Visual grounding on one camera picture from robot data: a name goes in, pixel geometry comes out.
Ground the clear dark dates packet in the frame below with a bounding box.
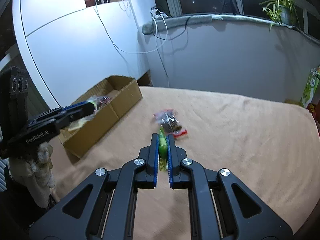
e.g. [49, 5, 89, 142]
[153, 109, 188, 139]

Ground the green candy wrapper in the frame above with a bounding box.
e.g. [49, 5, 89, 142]
[158, 126, 168, 171]

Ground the red dried plum packet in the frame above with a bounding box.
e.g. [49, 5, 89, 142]
[87, 95, 112, 112]

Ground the packaged sliced bread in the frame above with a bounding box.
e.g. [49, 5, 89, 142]
[68, 115, 93, 132]

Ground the white gloved left hand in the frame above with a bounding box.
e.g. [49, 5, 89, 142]
[8, 142, 55, 208]

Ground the brown cardboard box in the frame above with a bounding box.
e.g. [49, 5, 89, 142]
[59, 75, 142, 158]

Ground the white power strip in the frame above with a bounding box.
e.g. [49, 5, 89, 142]
[150, 6, 168, 19]

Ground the green carton box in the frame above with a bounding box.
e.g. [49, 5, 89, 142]
[299, 67, 319, 108]

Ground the potted spider plant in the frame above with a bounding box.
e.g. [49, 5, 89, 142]
[259, 0, 301, 31]

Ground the white cable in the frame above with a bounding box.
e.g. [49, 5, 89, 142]
[91, 0, 171, 88]

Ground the black cable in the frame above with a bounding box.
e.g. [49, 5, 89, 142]
[154, 15, 193, 41]

